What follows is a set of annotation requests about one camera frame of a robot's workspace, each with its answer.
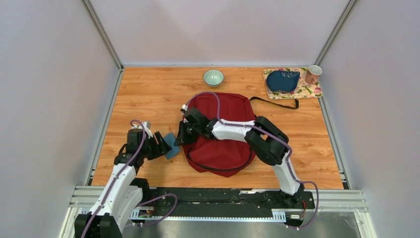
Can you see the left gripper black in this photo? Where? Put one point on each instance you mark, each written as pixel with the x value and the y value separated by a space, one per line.
pixel 163 148

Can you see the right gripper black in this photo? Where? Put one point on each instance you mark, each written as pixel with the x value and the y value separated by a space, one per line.
pixel 181 139

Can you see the small blue wallet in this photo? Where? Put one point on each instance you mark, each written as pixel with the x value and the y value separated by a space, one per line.
pixel 174 150

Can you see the dark red student backpack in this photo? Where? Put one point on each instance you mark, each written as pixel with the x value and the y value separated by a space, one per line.
pixel 224 158

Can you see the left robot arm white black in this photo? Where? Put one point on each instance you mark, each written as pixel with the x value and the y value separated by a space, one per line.
pixel 121 177

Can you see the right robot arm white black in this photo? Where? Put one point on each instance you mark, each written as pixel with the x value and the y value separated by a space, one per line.
pixel 267 141

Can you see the pale green ceramic bowl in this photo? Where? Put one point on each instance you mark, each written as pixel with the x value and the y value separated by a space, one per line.
pixel 213 78

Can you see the dark blue leaf plate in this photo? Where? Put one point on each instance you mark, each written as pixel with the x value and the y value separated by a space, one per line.
pixel 283 80

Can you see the floral rectangular tray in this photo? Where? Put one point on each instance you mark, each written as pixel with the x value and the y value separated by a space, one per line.
pixel 303 89

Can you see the pink floral mug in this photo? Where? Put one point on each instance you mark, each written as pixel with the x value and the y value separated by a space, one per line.
pixel 313 73

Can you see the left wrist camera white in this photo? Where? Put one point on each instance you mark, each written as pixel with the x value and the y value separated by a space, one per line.
pixel 146 126

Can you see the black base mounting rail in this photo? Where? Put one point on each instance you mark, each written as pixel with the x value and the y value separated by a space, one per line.
pixel 221 202

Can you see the aluminium frame rail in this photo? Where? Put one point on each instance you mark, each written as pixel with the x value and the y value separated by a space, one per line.
pixel 342 202

